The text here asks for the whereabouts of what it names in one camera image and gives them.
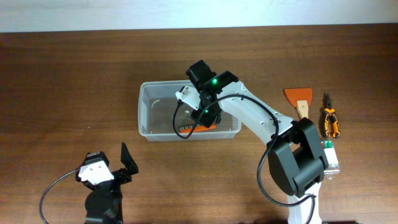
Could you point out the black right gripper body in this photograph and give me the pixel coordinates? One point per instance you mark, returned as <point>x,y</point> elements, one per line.
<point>206,112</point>

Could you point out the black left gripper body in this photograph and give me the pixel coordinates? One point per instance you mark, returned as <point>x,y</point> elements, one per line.
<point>121,177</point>

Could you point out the orange screwdriver bit holder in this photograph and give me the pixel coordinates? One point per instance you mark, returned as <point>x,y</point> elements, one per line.
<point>198,128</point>

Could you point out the orange scraper wooden handle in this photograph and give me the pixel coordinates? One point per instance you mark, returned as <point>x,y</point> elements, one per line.
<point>299,98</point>

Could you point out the orange black long-nose pliers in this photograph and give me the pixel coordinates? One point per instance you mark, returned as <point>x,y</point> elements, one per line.
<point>330,126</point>

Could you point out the clear box coloured screwdrivers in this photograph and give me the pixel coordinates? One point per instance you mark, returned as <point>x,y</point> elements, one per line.
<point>334,167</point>

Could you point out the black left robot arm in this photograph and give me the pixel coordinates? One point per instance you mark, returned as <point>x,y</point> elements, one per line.
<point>104,203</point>

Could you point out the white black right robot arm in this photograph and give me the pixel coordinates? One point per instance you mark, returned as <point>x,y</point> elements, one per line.
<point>296,158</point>

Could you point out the clear plastic container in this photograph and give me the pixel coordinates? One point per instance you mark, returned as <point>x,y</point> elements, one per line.
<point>157,104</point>

